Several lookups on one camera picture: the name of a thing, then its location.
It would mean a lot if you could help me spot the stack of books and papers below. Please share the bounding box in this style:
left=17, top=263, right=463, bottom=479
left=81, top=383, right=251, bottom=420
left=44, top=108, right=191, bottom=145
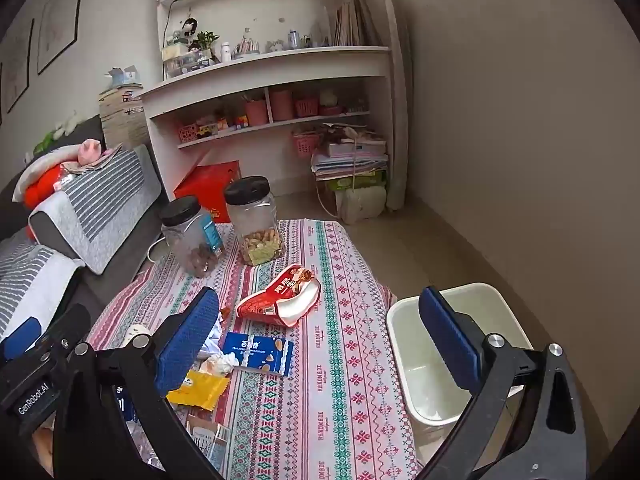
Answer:
left=310, top=124, right=388, bottom=180

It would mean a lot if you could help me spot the red gift box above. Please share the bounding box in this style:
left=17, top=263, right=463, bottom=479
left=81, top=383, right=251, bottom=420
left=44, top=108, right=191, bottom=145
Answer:
left=174, top=160, right=241, bottom=223

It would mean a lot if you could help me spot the pink storage bucket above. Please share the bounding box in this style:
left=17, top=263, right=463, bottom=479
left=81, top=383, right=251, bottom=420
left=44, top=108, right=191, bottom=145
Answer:
left=269, top=89, right=295, bottom=122
left=245, top=100, right=269, bottom=127

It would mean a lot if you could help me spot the small potted plant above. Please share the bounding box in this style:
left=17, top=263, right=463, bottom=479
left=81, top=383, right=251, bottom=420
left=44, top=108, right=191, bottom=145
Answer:
left=191, top=30, right=219, bottom=60

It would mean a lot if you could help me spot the yellow snack wrapper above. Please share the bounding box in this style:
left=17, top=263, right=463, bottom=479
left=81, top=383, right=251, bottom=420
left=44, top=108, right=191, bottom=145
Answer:
left=166, top=370, right=230, bottom=412

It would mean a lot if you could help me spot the striped seat cover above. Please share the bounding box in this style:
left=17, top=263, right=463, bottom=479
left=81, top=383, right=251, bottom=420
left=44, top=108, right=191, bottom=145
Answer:
left=1, top=232, right=85, bottom=339

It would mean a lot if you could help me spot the pink plastic basket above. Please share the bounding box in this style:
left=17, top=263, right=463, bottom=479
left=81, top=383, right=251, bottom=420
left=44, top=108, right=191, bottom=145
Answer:
left=292, top=131, right=322, bottom=158

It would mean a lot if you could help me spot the brown milk carton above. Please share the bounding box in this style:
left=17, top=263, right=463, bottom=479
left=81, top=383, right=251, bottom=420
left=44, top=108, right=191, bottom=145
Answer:
left=186, top=415, right=230, bottom=474

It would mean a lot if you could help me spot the white power cable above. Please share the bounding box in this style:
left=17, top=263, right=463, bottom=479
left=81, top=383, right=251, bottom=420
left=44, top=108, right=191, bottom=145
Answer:
left=145, top=236, right=170, bottom=264

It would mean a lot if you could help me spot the white tissue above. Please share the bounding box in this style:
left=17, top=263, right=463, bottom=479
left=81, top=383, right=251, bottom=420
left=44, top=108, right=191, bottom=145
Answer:
left=198, top=353, right=240, bottom=377

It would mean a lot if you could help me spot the stack of magazines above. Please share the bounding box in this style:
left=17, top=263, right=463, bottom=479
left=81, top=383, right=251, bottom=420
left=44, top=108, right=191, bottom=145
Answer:
left=98, top=84, right=150, bottom=148

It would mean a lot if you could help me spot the orange pillow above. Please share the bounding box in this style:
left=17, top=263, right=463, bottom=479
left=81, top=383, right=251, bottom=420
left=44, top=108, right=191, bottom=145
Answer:
left=24, top=164, right=64, bottom=210

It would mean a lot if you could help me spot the blue biscuit box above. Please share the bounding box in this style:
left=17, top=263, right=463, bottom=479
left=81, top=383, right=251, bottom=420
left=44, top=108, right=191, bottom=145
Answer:
left=222, top=332, right=294, bottom=377

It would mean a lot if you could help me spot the white plastic trash bin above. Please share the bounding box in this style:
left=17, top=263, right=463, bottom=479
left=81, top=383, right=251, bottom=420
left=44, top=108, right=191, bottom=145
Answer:
left=386, top=283, right=532, bottom=430

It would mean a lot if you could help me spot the clear jar with pistachios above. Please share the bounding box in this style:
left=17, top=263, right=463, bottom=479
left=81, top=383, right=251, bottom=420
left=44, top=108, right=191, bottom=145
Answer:
left=224, top=176, right=282, bottom=266

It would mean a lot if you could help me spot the patterned pink tablecloth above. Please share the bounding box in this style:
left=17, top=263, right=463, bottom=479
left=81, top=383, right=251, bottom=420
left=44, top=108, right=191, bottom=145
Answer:
left=89, top=219, right=419, bottom=479

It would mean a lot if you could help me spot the clear jar with walnuts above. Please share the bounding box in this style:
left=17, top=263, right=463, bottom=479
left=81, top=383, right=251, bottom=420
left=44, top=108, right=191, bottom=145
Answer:
left=160, top=195, right=224, bottom=278

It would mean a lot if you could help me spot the striped quilted sofa cover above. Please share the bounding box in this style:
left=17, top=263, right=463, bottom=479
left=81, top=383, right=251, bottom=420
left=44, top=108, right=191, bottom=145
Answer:
left=28, top=145, right=162, bottom=275

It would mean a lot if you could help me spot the white bag on floor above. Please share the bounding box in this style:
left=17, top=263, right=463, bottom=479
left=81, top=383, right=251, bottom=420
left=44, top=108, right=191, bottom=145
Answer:
left=335, top=185, right=386, bottom=224

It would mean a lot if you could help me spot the pink pig plush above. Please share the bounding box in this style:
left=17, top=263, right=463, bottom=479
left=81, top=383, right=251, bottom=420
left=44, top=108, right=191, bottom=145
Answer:
left=77, top=139, right=102, bottom=166

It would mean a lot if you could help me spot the red snack bag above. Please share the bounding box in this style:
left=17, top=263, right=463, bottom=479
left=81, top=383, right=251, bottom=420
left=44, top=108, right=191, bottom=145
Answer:
left=236, top=264, right=321, bottom=328

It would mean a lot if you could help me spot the framed wall picture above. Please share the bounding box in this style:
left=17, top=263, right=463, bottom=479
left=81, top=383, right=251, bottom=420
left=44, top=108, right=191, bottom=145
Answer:
left=37, top=0, right=81, bottom=75
left=2, top=18, right=35, bottom=114

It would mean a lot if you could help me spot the white bookshelf unit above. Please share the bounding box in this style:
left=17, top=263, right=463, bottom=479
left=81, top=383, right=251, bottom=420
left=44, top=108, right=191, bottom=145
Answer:
left=142, top=0, right=408, bottom=210

